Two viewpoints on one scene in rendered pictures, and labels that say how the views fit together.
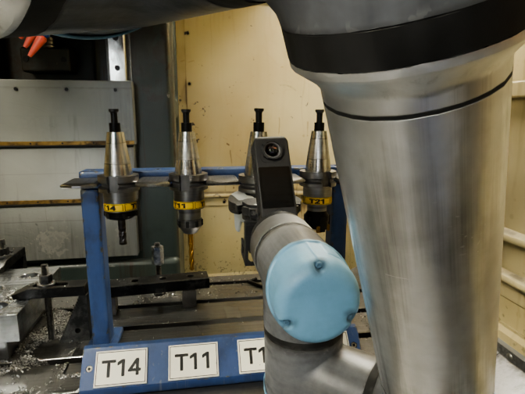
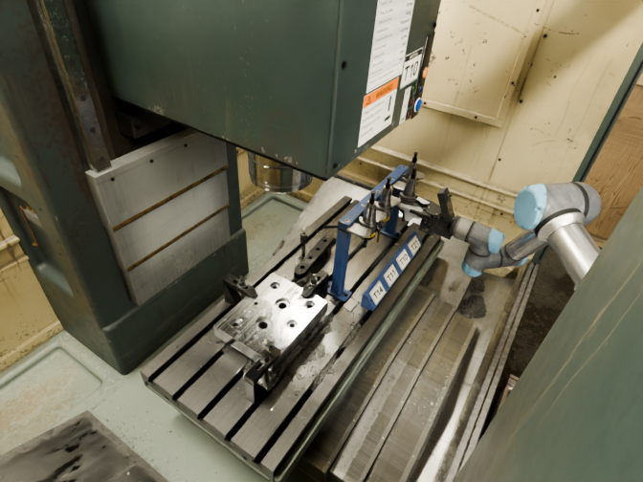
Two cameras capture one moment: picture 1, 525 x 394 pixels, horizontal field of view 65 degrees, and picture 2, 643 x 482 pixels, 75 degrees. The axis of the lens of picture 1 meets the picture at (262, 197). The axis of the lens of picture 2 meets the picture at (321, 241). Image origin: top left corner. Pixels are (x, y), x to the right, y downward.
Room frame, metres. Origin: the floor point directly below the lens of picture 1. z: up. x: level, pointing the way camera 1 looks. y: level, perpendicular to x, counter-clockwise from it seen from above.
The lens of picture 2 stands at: (0.08, 1.16, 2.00)
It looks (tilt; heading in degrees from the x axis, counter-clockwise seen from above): 39 degrees down; 309
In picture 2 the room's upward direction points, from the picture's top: 4 degrees clockwise
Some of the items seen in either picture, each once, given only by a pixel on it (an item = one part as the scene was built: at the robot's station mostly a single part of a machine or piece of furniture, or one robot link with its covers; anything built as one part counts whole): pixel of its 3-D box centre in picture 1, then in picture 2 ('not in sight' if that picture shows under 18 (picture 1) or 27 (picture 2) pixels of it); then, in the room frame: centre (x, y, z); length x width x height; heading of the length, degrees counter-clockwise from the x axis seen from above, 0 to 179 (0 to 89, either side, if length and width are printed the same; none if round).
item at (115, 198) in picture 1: (119, 199); not in sight; (0.65, 0.23, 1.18); 0.05 x 0.05 x 0.03
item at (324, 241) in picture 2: (150, 292); (314, 259); (0.86, 0.25, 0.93); 0.26 x 0.05 x 0.06; 104
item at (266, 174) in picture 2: not in sight; (281, 155); (0.73, 0.53, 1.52); 0.16 x 0.16 x 0.12
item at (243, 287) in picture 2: (7, 270); (241, 292); (0.88, 0.58, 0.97); 0.13 x 0.03 x 0.15; 9
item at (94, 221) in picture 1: (98, 269); (341, 262); (0.70, 0.29, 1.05); 0.10 x 0.05 x 0.30; 9
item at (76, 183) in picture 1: (82, 183); (360, 230); (0.64, 0.28, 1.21); 0.07 x 0.05 x 0.01; 9
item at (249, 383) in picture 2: not in sight; (264, 368); (0.61, 0.72, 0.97); 0.13 x 0.03 x 0.15; 99
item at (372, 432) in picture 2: not in sight; (405, 375); (0.37, 0.27, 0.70); 0.90 x 0.30 x 0.16; 99
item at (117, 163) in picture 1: (116, 153); (370, 210); (0.65, 0.23, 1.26); 0.04 x 0.04 x 0.07
